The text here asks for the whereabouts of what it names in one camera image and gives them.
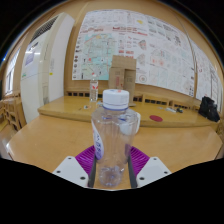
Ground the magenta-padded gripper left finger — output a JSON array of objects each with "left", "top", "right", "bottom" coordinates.
[{"left": 52, "top": 145, "right": 98, "bottom": 189}]

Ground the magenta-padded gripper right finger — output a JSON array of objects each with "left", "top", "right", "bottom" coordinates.
[{"left": 127, "top": 145, "right": 172, "bottom": 189}]

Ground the clear white-capped water bottle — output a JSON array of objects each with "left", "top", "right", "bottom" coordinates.
[{"left": 90, "top": 88, "right": 139, "bottom": 188}]

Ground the small red-labelled water bottle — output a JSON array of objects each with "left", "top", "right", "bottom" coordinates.
[{"left": 89, "top": 73, "right": 100, "bottom": 103}]

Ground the flat round red coaster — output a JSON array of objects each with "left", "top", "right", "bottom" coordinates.
[{"left": 149, "top": 114, "right": 164, "bottom": 123}]

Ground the row of wooden chairs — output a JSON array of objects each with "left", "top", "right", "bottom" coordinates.
[{"left": 64, "top": 89, "right": 201, "bottom": 110}]

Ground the wooden chair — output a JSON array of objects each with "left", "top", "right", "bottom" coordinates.
[{"left": 0, "top": 94, "right": 27, "bottom": 133}]

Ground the black bag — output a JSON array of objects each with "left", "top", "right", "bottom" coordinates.
[{"left": 198, "top": 96, "right": 221, "bottom": 123}]

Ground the white standing air conditioner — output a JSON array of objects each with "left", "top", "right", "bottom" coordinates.
[{"left": 20, "top": 12, "right": 76, "bottom": 124}]

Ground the brown cardboard box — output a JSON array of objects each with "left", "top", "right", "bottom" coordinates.
[{"left": 107, "top": 54, "right": 138, "bottom": 103}]

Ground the wall poster with diagrams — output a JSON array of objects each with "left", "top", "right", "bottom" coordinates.
[{"left": 189, "top": 41, "right": 224, "bottom": 113}]

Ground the large wall poster with map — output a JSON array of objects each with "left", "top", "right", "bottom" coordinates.
[{"left": 71, "top": 9, "right": 196, "bottom": 98}]

